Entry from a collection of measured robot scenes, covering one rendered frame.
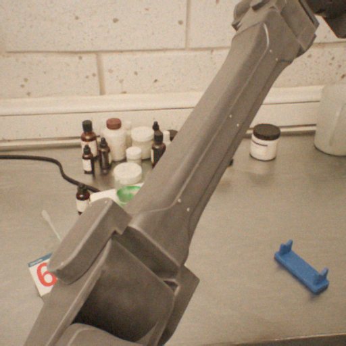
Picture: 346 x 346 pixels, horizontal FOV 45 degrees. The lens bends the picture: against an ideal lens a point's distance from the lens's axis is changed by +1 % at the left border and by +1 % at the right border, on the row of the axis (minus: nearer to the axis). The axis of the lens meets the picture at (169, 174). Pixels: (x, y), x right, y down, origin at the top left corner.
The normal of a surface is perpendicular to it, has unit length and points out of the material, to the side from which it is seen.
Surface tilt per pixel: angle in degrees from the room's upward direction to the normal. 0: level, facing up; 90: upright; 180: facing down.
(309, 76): 90
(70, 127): 90
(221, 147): 55
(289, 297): 0
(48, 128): 90
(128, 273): 50
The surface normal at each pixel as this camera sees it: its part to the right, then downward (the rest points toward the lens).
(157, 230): 0.60, -0.15
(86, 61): 0.12, 0.56
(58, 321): -0.65, -0.66
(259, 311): 0.01, -0.83
